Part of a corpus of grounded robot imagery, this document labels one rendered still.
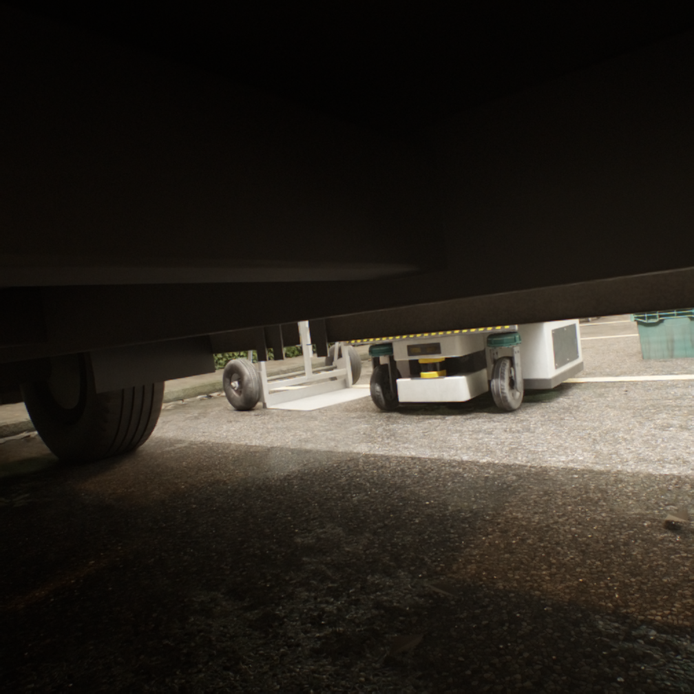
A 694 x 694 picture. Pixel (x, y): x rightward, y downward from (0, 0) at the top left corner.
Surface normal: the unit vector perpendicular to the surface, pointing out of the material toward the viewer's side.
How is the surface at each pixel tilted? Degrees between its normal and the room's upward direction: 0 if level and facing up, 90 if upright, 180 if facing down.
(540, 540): 0
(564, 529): 0
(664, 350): 98
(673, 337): 91
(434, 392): 90
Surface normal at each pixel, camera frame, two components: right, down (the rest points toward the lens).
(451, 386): -0.60, 0.13
